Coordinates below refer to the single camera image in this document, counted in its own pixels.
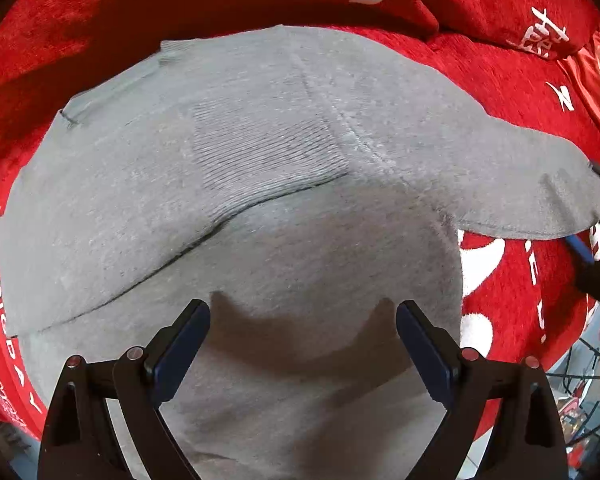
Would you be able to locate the grey knitted sweater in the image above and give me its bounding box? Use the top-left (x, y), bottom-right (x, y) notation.
top-left (0, 25), bottom-right (600, 480)

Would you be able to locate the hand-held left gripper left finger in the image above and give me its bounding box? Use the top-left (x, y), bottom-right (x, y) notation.
top-left (36, 299), bottom-right (212, 480)

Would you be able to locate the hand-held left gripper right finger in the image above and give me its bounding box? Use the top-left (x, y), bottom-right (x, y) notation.
top-left (396, 299), bottom-right (570, 480)

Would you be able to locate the red printed blanket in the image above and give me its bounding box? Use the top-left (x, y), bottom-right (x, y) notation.
top-left (0, 0), bottom-right (600, 456)

